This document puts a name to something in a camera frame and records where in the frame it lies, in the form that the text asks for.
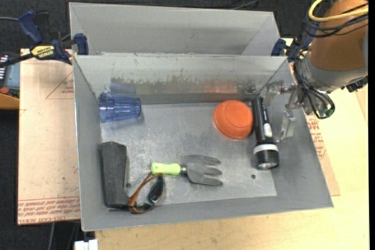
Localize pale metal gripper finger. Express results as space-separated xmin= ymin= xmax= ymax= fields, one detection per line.
xmin=261 ymin=81 xmax=291 ymax=108
xmin=275 ymin=110 xmax=298 ymax=143

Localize black flashlight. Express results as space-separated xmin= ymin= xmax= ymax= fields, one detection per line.
xmin=251 ymin=96 xmax=280 ymax=171

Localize orange ball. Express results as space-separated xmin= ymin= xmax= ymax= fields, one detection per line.
xmin=213 ymin=100 xmax=254 ymax=141

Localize grey metal bin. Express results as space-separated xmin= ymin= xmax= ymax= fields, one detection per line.
xmin=69 ymin=2 xmax=335 ymax=232

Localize brown sunglasses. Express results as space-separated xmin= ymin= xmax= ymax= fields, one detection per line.
xmin=127 ymin=172 xmax=166 ymax=215

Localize blue clear plastic cup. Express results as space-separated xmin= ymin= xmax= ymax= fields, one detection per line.
xmin=98 ymin=92 xmax=142 ymax=124

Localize dark green flat block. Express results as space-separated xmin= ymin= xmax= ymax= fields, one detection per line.
xmin=98 ymin=141 xmax=130 ymax=210

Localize brown cardboard board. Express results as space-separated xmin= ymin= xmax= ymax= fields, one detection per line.
xmin=17 ymin=48 xmax=342 ymax=226

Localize green-handled garden fork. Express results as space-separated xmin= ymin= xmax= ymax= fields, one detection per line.
xmin=151 ymin=155 xmax=224 ymax=187

